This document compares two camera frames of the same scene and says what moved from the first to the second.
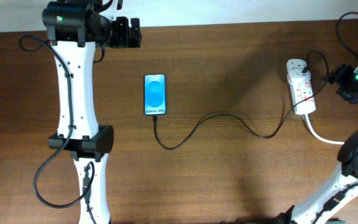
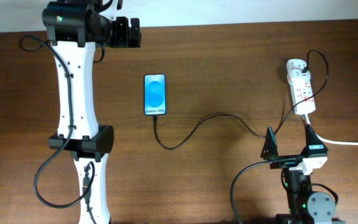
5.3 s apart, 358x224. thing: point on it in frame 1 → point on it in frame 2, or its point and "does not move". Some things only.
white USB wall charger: [294, 67] does not move
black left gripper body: [119, 34] does not move
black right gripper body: [350, 86] → [284, 165]
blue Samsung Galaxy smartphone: [155, 94] does not move
